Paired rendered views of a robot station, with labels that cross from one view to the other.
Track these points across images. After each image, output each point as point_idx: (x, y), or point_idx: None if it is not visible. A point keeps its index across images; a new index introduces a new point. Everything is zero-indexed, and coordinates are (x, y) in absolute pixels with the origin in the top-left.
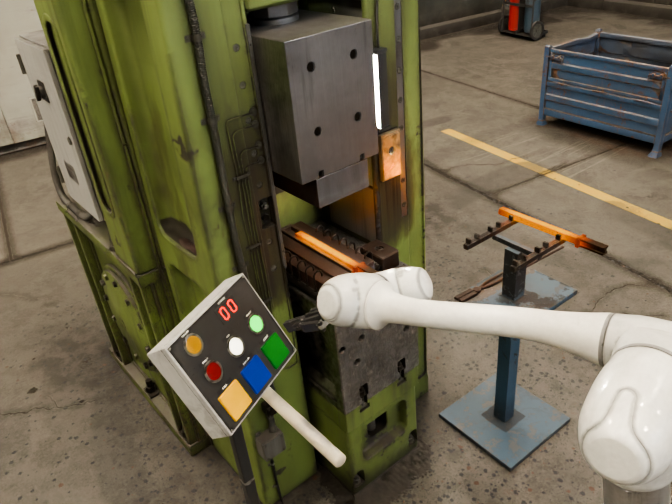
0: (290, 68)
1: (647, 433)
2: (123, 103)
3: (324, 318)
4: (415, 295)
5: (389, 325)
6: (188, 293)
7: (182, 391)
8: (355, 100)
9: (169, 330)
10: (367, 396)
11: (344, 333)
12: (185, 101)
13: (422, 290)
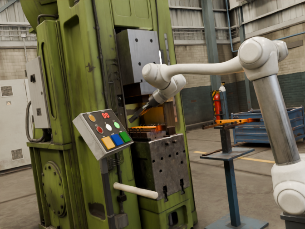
0: (129, 38)
1: (258, 39)
2: (66, 68)
3: (145, 76)
4: (179, 78)
5: (174, 157)
6: (84, 154)
7: (86, 135)
8: (153, 57)
9: (74, 175)
10: (166, 193)
11: (154, 152)
12: (91, 48)
13: (181, 77)
